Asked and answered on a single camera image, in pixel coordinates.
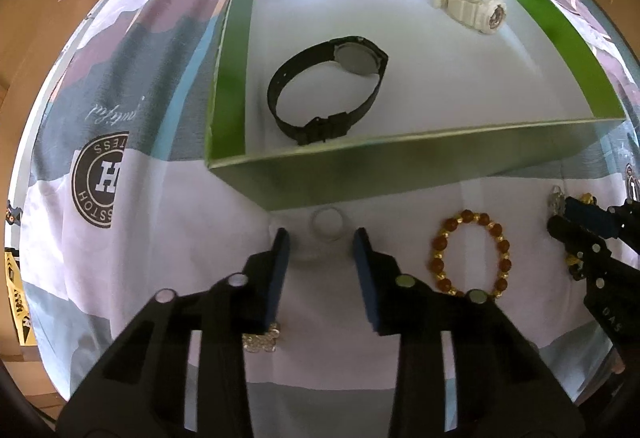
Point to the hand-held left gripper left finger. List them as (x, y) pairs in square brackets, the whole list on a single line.
[(280, 268)]

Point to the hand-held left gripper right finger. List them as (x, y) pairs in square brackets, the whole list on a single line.
[(362, 268)]

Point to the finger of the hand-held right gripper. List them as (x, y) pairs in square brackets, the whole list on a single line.
[(592, 218), (575, 238)]

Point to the green cardboard box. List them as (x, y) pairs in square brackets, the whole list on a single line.
[(400, 163)]

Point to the black wristwatch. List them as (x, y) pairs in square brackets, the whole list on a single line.
[(357, 58)]

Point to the printed bed sheet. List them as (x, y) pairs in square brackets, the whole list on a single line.
[(125, 118)]

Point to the white wristwatch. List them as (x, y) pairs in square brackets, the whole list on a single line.
[(470, 8)]

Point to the yellow printed box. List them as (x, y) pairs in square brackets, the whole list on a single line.
[(15, 298)]

